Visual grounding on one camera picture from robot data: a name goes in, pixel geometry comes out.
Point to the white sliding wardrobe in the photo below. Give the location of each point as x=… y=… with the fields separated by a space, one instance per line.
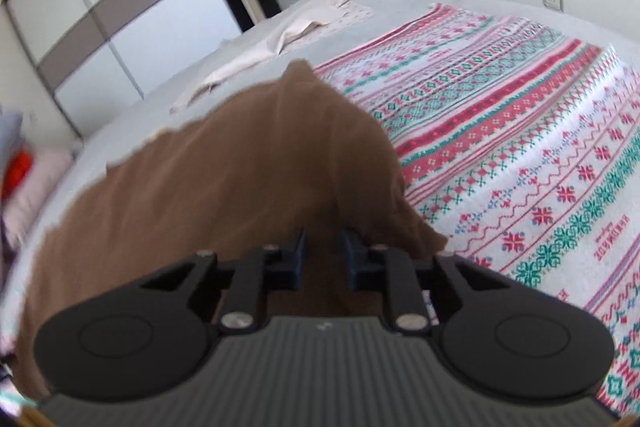
x=125 y=7

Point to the red green patterned blanket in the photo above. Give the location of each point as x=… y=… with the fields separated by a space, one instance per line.
x=525 y=132

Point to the red cloth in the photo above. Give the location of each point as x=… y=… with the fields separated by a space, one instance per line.
x=17 y=172

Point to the pink pillow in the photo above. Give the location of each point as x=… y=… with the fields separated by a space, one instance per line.
x=37 y=192

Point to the grey folded cloth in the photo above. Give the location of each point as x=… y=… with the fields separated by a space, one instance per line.
x=9 y=137

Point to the brown coat with fleece collar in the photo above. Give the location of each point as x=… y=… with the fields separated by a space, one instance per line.
x=200 y=182

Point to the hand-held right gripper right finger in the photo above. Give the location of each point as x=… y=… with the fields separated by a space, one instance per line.
x=351 y=263

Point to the bed with grey sheet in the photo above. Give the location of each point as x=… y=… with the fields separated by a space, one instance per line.
x=165 y=77

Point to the cream cloth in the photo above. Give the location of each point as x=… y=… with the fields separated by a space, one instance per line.
x=300 y=29

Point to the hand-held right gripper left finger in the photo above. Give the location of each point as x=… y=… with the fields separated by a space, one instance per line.
x=299 y=258

